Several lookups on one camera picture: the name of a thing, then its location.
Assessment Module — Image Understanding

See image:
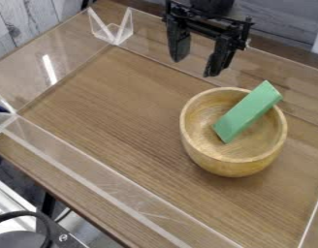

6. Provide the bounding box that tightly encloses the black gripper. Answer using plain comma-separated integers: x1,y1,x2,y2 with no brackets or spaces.
164,0,256,78

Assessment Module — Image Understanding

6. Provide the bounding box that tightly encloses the green rectangular block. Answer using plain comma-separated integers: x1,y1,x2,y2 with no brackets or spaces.
213,80,284,143

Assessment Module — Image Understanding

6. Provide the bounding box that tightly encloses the wooden brown bowl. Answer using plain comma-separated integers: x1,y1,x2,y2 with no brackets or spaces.
180,87,289,177

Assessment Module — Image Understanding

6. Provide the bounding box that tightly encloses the black table leg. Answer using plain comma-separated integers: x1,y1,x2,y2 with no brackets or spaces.
42,193,58,218

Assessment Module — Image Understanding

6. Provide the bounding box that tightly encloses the clear acrylic corner bracket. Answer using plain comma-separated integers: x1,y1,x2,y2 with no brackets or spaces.
87,8,134,46

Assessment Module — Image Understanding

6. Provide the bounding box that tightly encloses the clear acrylic tray wall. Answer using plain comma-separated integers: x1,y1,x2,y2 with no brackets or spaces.
0,1,318,248

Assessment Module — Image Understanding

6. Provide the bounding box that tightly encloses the black metal bracket with screw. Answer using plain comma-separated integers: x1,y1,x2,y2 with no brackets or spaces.
48,219,90,248

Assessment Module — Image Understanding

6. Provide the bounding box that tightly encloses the black cable loop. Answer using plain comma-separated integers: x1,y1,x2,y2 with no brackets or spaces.
0,210,55,248

